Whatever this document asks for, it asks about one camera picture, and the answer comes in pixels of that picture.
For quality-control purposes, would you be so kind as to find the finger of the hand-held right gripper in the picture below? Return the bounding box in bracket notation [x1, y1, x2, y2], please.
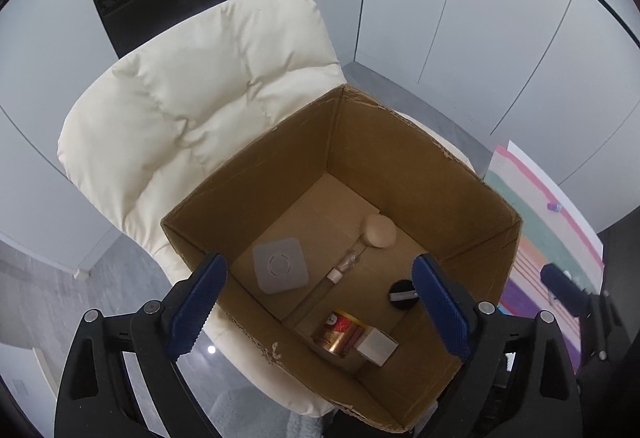
[540, 263, 590, 315]

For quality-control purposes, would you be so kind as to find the clear small bottle white cap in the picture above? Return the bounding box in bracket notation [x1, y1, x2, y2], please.
[326, 245, 366, 284]

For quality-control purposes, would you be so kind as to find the red and gold can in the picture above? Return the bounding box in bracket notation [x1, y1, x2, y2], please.
[312, 309, 371, 358]

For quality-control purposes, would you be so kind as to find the striped colourful table cloth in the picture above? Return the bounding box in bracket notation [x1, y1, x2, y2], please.
[484, 142, 606, 369]

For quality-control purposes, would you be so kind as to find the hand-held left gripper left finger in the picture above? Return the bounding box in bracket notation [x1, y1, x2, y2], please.
[54, 252, 228, 438]

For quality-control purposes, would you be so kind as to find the black round lid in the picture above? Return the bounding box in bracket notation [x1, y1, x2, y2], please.
[389, 280, 417, 311]

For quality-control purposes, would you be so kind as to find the brown cardboard box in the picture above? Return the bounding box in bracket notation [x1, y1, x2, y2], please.
[160, 84, 523, 434]

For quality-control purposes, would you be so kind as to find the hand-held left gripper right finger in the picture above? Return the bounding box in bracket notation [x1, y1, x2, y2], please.
[410, 253, 583, 438]

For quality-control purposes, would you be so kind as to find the cream padded chair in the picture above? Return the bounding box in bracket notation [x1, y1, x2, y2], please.
[57, 0, 481, 419]

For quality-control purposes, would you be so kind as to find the small white carton box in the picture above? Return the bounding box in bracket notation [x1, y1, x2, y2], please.
[357, 325, 399, 365]

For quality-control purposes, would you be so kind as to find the translucent square plastic lid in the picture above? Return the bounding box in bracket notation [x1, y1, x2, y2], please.
[251, 237, 309, 295]

